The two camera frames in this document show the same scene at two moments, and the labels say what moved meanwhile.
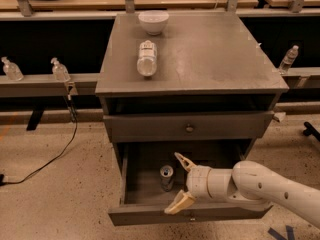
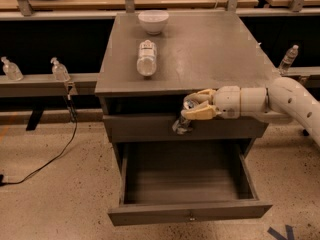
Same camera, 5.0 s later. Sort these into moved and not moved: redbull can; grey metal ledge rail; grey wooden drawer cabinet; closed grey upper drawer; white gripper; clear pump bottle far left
Moved: redbull can; white gripper
Not moved: grey wooden drawer cabinet; closed grey upper drawer; grey metal ledge rail; clear pump bottle far left
